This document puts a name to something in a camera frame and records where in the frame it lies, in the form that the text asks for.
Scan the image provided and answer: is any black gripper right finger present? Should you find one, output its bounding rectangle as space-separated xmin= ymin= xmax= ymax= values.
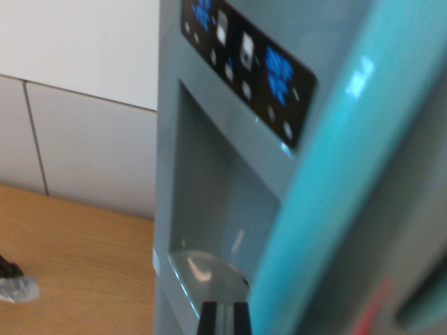
xmin=225 ymin=301 xmax=253 ymax=335

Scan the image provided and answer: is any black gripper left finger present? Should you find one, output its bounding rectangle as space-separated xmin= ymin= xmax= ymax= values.
xmin=196 ymin=301 xmax=226 ymax=335

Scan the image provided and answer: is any grey fridge door with dispenser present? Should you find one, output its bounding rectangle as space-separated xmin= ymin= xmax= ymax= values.
xmin=153 ymin=0 xmax=376 ymax=335

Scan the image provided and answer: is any crumpled grey foil lump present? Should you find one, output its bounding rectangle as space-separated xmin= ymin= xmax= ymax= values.
xmin=0 ymin=274 xmax=38 ymax=304

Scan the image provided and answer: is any black temperature display panel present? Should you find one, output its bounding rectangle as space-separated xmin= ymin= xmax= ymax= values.
xmin=179 ymin=0 xmax=318 ymax=149

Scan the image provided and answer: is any teal handle of dispenser door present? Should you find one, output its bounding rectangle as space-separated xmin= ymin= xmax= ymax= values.
xmin=248 ymin=0 xmax=447 ymax=335

